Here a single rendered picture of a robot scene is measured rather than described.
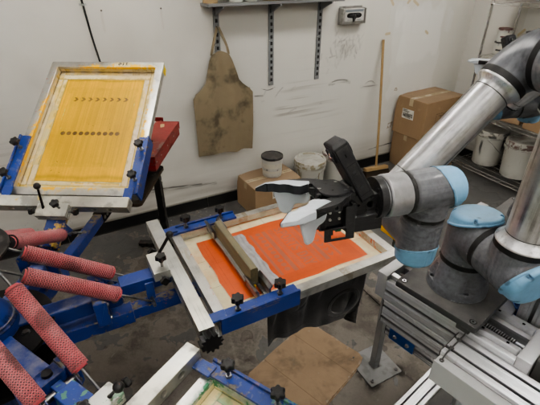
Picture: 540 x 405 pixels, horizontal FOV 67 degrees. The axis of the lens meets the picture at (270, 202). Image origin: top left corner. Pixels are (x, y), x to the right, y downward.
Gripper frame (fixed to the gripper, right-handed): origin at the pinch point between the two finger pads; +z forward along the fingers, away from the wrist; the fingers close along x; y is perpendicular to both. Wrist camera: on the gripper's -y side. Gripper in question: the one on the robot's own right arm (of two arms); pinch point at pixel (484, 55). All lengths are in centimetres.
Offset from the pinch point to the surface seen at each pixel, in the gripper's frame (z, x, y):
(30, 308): -52, -175, 25
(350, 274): -38, -76, 60
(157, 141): 86, -142, 38
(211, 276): -23, -127, 55
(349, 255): -24, -71, 63
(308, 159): 194, -20, 130
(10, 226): 152, -272, 104
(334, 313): -31, -81, 86
